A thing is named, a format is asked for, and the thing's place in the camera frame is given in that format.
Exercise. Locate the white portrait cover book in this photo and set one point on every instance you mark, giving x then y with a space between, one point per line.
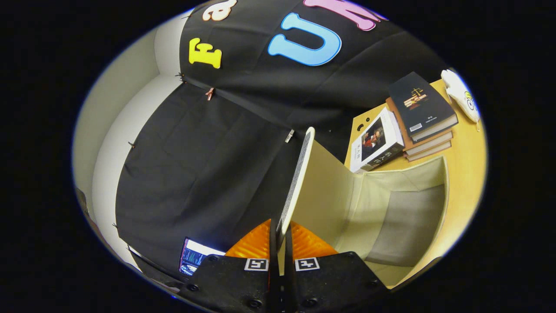
375 141

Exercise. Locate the small dark clip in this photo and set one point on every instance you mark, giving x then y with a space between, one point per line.
180 77

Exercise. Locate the brown cover book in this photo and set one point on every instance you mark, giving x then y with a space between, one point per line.
430 152
397 126

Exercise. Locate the small white clip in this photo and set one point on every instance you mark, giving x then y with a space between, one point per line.
289 135

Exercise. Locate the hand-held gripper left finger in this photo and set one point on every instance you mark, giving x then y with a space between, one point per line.
273 256

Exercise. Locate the small red clip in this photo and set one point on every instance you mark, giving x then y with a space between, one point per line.
210 93

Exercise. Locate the grey fabric storage box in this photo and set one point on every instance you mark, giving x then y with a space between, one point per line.
391 217

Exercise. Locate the white plush toy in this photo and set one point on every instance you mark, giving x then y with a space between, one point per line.
460 93

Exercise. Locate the lit computer screen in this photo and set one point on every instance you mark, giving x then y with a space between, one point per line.
197 258

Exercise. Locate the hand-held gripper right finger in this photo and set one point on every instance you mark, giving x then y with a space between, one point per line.
289 261

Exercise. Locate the black cover book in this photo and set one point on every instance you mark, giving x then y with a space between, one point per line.
417 104

